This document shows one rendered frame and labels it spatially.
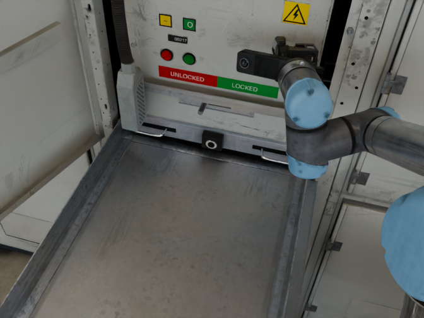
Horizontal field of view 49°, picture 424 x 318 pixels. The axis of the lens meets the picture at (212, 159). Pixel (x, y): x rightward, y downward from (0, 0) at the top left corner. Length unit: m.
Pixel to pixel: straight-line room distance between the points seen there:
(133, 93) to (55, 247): 0.42
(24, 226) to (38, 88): 0.92
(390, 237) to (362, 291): 1.15
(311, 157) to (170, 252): 0.45
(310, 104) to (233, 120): 0.53
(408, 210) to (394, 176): 0.75
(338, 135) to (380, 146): 0.08
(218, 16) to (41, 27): 0.41
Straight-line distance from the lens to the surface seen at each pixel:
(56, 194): 1.76
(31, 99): 1.23
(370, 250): 1.52
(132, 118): 1.25
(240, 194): 1.27
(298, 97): 0.79
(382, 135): 0.85
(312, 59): 1.01
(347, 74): 1.11
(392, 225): 0.57
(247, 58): 0.98
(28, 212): 1.94
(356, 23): 1.05
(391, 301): 1.75
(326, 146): 0.87
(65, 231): 1.22
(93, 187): 1.30
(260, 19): 1.11
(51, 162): 1.37
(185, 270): 1.12
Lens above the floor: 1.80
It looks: 45 degrees down
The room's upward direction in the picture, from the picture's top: 2 degrees clockwise
